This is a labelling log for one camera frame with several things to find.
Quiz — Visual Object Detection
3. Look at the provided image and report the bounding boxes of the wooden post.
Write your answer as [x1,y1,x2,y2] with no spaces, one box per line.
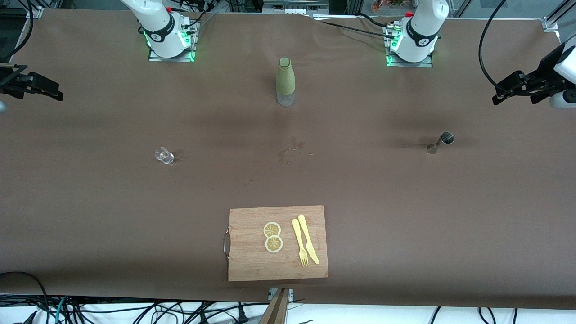
[259,288,291,324]

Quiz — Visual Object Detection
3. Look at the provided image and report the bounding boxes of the yellow plastic fork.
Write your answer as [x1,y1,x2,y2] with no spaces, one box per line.
[292,218,310,267]

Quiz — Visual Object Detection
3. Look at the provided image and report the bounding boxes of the brown table cover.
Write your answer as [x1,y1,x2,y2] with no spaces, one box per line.
[0,8,576,311]

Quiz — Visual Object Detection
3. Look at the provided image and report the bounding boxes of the clear glass beaker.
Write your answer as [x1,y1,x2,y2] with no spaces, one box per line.
[154,147,175,165]

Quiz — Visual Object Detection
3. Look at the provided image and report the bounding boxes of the teal cable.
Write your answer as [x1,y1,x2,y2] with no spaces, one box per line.
[53,296,69,324]

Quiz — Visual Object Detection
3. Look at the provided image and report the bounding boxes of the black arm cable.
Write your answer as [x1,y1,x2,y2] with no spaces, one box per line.
[0,0,35,62]
[478,0,513,98]

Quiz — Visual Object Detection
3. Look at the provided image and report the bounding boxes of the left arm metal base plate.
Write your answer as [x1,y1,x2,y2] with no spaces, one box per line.
[384,23,435,68]

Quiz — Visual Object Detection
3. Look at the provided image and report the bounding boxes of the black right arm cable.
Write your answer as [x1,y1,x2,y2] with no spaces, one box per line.
[0,0,35,62]

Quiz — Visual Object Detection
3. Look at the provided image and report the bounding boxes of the aluminium frame profile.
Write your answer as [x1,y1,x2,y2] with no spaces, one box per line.
[541,0,576,33]

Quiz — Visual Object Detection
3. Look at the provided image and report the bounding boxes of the black cable on table cover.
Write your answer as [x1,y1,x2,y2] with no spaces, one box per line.
[313,13,396,37]

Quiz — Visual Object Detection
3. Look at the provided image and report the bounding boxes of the wooden cutting board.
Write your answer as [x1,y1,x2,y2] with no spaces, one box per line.
[223,205,329,283]

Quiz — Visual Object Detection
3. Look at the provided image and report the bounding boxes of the yellow plastic knife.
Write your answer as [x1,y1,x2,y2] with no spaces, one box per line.
[297,214,320,265]

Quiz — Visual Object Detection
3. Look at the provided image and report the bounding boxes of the steel double jigger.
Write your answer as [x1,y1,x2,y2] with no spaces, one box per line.
[426,131,455,155]

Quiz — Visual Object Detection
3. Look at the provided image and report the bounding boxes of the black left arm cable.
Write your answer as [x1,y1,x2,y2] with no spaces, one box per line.
[478,0,513,98]

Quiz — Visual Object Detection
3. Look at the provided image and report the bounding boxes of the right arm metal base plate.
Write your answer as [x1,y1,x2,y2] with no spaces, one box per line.
[148,19,199,63]

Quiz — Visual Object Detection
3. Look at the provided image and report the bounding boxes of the black looped cable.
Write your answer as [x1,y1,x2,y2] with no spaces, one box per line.
[0,271,51,324]

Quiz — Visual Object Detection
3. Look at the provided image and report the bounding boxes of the green sleeved glass bottle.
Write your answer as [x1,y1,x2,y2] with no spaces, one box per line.
[275,56,297,107]

